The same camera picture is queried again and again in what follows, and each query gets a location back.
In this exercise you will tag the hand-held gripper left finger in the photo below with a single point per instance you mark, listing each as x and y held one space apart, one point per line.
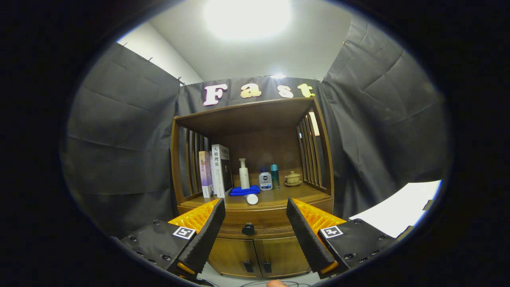
207 239

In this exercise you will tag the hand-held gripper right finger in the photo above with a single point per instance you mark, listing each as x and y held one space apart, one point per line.
306 239

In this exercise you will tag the wooden drawer with black knob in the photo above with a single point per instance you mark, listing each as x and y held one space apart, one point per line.
263 219

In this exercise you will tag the white cosmetic tube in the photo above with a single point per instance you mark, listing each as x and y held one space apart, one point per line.
252 199

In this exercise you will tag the wooden cabinet door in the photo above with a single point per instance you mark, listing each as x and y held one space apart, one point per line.
285 257
231 257

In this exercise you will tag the wooden countertop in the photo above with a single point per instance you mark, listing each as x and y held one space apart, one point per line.
279 197

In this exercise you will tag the wooden cabinet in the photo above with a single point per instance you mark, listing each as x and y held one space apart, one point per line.
251 115

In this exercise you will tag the blue folded cloth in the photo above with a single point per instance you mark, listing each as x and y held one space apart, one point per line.
239 191

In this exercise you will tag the beige lidded teacup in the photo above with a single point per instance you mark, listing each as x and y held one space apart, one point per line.
293 178

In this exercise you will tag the purple book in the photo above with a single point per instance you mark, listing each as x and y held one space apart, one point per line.
205 175

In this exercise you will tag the thick white book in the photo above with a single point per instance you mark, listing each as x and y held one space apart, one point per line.
217 175

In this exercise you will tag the teal bottle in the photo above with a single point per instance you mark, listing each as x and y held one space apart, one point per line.
275 177

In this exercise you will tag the white bottle with blue cap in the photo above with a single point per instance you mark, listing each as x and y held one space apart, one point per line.
265 181

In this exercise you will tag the white pump bottle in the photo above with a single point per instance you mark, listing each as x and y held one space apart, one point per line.
244 177

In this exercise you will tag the white flat panel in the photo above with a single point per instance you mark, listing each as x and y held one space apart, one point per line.
398 207

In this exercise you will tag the black backdrop cloth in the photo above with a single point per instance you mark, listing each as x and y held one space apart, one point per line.
119 139

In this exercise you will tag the ceiling light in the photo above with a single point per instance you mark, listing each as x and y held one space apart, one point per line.
247 18

